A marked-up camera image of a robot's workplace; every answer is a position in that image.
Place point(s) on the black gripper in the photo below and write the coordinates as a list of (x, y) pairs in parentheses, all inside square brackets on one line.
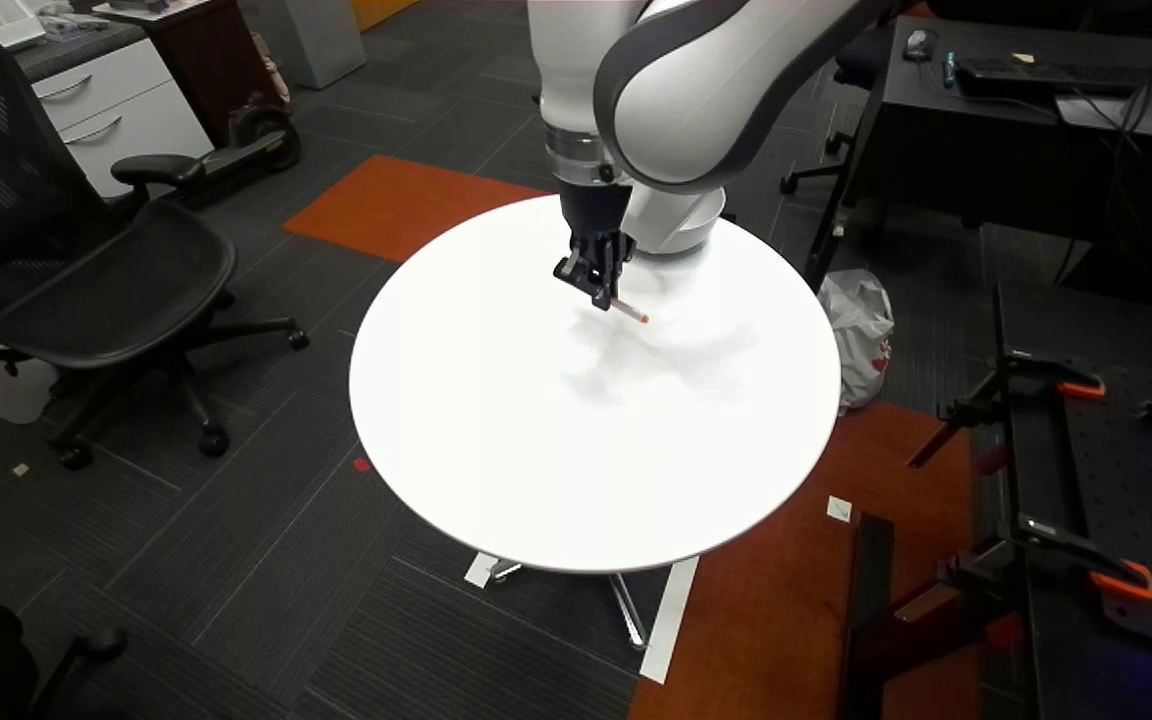
[(597, 223)]

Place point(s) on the small dark object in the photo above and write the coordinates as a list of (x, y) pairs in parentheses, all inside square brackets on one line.
[(632, 312)]

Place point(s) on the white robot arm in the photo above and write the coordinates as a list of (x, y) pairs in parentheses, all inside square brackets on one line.
[(709, 81)]

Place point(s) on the white plastic bag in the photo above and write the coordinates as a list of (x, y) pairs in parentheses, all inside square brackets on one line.
[(857, 334)]

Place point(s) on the small white paper tag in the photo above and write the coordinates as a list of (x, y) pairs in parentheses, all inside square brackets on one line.
[(842, 506)]

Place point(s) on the white table base legs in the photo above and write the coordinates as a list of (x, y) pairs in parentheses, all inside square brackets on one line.
[(670, 620)]

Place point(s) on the black bag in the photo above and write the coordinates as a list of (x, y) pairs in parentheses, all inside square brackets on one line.
[(262, 133)]

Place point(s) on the grey bin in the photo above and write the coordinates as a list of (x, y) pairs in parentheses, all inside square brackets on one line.
[(301, 36)]

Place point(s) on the grey computer mouse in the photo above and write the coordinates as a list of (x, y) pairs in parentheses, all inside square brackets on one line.
[(916, 43)]

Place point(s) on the black desk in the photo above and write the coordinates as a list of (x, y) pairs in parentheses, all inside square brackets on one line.
[(1003, 120)]

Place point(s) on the black keyboard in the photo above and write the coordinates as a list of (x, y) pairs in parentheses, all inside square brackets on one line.
[(1009, 75)]

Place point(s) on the black mesh office chair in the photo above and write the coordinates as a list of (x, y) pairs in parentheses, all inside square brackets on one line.
[(96, 282)]

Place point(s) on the white drawer cabinet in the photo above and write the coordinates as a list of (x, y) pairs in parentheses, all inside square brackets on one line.
[(122, 114)]

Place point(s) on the black breadboard table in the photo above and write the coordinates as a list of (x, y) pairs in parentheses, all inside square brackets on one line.
[(1109, 560)]

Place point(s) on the black metal post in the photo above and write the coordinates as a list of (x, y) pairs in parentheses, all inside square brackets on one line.
[(865, 612)]

